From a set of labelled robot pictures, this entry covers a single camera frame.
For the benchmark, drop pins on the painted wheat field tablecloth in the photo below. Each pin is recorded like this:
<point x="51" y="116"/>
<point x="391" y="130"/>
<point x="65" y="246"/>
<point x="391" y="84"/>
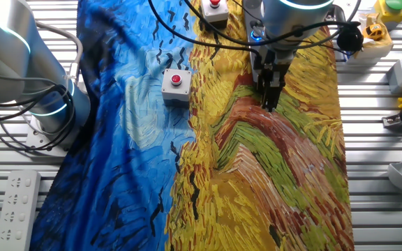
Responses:
<point x="257" y="174"/>

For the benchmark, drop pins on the white power strip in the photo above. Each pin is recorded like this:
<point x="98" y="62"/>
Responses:
<point x="16" y="209"/>

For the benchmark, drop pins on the grey camera bracket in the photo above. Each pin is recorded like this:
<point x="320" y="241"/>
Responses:
<point x="340" y="15"/>

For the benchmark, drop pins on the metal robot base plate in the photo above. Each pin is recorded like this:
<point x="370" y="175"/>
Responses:
<point x="35" y="138"/>

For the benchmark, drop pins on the grey box with red button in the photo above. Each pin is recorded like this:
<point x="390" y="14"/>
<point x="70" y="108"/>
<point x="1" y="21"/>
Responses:
<point x="215" y="12"/>
<point x="176" y="92"/>

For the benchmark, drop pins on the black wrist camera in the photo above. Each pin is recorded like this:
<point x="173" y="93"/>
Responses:
<point x="349" y="39"/>

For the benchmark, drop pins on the yellow toy car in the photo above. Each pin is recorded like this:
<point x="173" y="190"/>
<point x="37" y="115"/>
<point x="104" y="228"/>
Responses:
<point x="373" y="32"/>

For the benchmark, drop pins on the yellow box with green button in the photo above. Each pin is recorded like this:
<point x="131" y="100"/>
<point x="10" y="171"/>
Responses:
<point x="393" y="14"/>

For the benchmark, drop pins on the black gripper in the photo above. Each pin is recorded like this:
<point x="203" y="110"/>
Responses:
<point x="272" y="62"/>

